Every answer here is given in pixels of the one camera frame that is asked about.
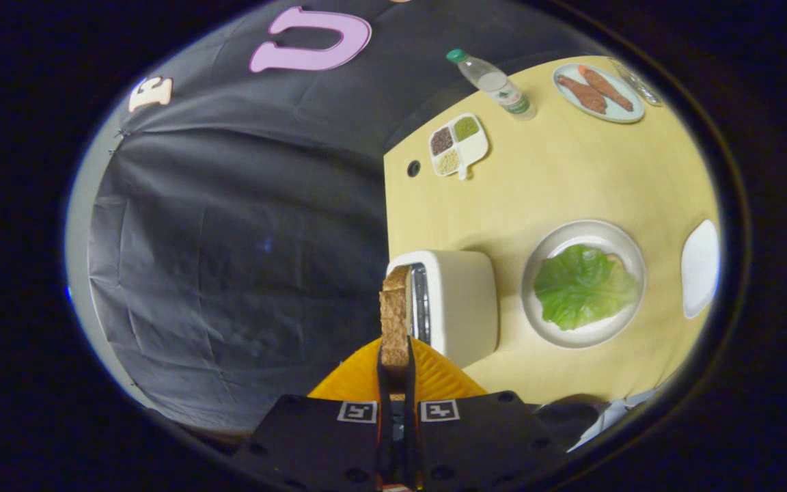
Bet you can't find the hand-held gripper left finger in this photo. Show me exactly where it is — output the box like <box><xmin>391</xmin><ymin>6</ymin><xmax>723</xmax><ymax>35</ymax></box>
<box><xmin>233</xmin><ymin>336</ymin><xmax>398</xmax><ymax>492</ymax></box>

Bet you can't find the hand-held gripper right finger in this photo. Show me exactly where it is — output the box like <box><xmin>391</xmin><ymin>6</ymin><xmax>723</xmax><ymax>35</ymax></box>
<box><xmin>404</xmin><ymin>336</ymin><xmax>568</xmax><ymax>492</ymax></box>

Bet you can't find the brown toast slice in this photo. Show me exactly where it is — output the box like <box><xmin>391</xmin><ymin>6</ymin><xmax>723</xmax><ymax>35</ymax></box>
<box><xmin>378</xmin><ymin>265</ymin><xmax>413</xmax><ymax>402</ymax></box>

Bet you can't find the green lettuce leaf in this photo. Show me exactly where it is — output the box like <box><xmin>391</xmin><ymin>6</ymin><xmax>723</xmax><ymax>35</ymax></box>
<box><xmin>534</xmin><ymin>244</ymin><xmax>640</xmax><ymax>331</ymax></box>

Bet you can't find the white toaster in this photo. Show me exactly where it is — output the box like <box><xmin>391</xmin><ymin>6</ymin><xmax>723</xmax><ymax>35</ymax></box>
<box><xmin>387</xmin><ymin>249</ymin><xmax>499</xmax><ymax>368</ymax></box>

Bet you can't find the dark object with white edge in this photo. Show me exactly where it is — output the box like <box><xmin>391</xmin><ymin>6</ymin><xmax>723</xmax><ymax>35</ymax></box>
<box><xmin>537</xmin><ymin>389</ymin><xmax>661</xmax><ymax>453</ymax></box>

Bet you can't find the black backdrop cloth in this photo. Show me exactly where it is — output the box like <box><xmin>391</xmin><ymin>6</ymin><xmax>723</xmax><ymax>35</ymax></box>
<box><xmin>66</xmin><ymin>0</ymin><xmax>606</xmax><ymax>438</ymax></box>

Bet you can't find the round beige plate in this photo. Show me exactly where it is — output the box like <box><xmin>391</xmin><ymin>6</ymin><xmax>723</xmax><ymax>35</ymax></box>
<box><xmin>521</xmin><ymin>219</ymin><xmax>647</xmax><ymax>349</ymax></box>

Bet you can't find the white divided seasoning tray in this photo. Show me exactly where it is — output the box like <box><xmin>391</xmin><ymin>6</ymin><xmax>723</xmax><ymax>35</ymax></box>
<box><xmin>429</xmin><ymin>113</ymin><xmax>490</xmax><ymax>181</ymax></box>

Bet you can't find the clear green-capped water bottle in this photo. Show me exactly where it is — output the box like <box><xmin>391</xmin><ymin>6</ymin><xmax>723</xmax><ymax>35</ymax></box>
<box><xmin>446</xmin><ymin>49</ymin><xmax>538</xmax><ymax>122</ymax></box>

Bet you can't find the white square plate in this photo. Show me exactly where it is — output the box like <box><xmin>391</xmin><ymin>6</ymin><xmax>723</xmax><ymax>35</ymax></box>
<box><xmin>680</xmin><ymin>219</ymin><xmax>720</xmax><ymax>320</ymax></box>

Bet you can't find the pale green oval plate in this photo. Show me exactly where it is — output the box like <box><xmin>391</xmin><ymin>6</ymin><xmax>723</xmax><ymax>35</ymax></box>
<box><xmin>553</xmin><ymin>63</ymin><xmax>646</xmax><ymax>124</ymax></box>

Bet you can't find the brown meat piece orange edge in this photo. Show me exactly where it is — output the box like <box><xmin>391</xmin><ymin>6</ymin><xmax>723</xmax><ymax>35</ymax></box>
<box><xmin>577</xmin><ymin>65</ymin><xmax>635</xmax><ymax>112</ymax></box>

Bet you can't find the clear square utensil holder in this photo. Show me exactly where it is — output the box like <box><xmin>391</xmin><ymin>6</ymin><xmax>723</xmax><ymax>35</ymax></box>
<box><xmin>609</xmin><ymin>58</ymin><xmax>664</xmax><ymax>107</ymax></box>

